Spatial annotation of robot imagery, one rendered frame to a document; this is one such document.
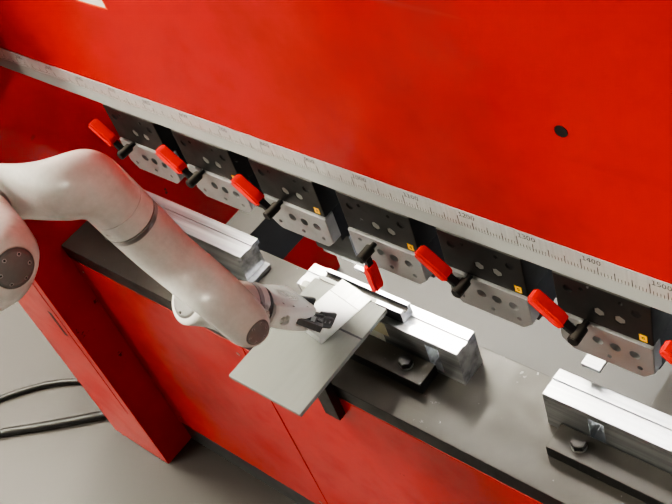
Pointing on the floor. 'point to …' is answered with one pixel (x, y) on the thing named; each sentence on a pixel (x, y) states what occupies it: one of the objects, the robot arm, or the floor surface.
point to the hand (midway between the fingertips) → (316, 312)
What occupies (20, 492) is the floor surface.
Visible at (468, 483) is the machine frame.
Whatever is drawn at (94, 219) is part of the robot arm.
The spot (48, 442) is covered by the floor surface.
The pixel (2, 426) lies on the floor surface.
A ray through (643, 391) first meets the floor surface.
